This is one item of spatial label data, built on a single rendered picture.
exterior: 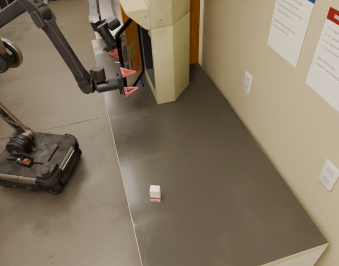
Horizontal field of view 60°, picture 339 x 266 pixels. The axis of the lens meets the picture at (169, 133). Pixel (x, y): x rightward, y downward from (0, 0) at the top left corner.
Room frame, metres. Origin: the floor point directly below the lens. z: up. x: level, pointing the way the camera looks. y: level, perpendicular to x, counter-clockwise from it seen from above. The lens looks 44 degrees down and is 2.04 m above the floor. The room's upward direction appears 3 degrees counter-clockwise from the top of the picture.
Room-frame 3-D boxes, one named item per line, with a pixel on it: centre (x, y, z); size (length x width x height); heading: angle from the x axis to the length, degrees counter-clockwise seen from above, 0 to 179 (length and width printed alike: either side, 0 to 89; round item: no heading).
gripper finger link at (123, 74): (1.28, 0.20, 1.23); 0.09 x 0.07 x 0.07; 104
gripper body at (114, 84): (1.26, 0.27, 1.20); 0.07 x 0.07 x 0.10; 14
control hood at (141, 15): (1.55, 0.16, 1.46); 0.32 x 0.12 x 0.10; 14
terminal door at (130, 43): (1.56, 0.20, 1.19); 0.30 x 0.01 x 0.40; 162
